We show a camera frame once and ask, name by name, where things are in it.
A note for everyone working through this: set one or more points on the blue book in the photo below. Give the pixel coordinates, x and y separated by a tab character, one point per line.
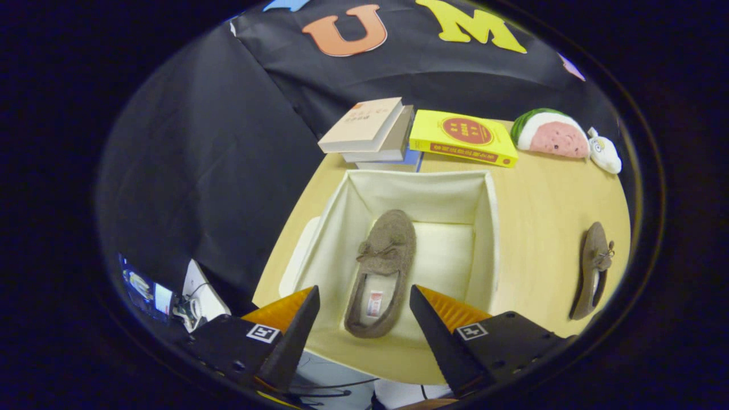
393	166

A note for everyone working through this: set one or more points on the white plush toy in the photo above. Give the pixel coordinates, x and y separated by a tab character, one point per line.
606	154

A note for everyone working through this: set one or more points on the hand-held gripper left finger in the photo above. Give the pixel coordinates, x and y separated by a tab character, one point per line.
293	341

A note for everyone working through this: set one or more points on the brown moccasin shoe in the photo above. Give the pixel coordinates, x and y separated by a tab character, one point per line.
390	245
595	250

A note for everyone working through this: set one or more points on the grey white book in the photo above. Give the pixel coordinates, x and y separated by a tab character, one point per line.
398	145

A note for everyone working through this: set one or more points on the cream fabric storage box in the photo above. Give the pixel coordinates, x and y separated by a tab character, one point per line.
450	256

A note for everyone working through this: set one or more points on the blue and white clutter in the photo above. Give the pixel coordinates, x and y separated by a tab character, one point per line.
142	287

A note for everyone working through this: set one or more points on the beige paperback book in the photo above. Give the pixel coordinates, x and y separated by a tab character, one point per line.
361	125

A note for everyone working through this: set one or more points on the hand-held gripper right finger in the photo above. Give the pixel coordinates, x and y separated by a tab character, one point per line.
438	341

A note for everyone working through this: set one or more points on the watermelon slice plush toy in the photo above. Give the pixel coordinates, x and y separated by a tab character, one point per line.
552	136

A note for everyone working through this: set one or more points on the white plastic device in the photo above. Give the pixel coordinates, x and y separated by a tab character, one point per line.
205	290

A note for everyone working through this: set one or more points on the yellow book with red circle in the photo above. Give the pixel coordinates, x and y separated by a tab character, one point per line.
461	136

